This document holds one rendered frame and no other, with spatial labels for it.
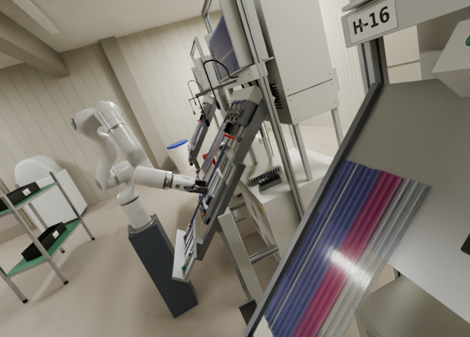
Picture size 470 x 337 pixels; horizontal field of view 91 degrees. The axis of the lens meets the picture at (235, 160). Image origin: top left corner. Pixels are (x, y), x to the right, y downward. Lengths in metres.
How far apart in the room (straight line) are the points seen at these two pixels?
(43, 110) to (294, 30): 5.21
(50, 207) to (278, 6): 4.90
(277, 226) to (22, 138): 5.38
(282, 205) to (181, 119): 4.46
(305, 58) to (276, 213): 0.92
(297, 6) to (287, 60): 0.27
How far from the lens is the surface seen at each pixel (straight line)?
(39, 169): 5.28
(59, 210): 5.37
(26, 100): 6.01
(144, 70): 5.70
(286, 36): 1.41
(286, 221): 1.56
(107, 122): 1.15
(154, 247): 1.65
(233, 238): 1.09
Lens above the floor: 1.32
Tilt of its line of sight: 17 degrees down
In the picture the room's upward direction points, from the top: 20 degrees counter-clockwise
